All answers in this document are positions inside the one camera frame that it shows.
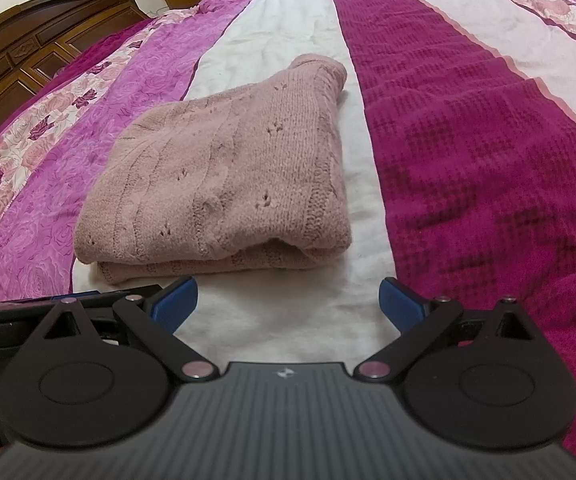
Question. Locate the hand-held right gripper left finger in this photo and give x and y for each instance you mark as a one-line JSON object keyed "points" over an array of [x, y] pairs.
{"points": [[175, 301]]}

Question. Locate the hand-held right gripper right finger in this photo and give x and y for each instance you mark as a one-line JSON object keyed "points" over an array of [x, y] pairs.
{"points": [[400, 305]]}

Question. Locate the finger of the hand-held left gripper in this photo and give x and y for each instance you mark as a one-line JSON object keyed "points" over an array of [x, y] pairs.
{"points": [[85, 294]]}

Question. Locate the pink knit cardigan sweater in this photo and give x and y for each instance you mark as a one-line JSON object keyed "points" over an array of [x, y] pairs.
{"points": [[218, 175]]}

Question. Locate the magenta floral bedspread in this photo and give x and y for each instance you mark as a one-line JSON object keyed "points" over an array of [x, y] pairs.
{"points": [[468, 160]]}

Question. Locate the dark wooden headboard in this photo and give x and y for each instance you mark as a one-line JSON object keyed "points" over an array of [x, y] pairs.
{"points": [[33, 35]]}

